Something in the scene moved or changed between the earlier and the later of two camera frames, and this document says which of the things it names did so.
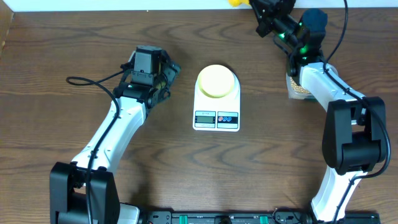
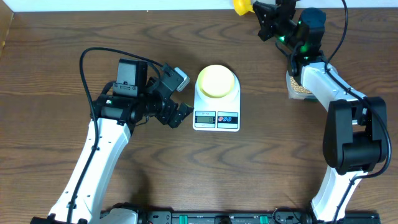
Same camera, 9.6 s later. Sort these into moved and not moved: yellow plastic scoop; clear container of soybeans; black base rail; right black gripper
Moved: yellow plastic scoop
Not moved: clear container of soybeans; right black gripper; black base rail
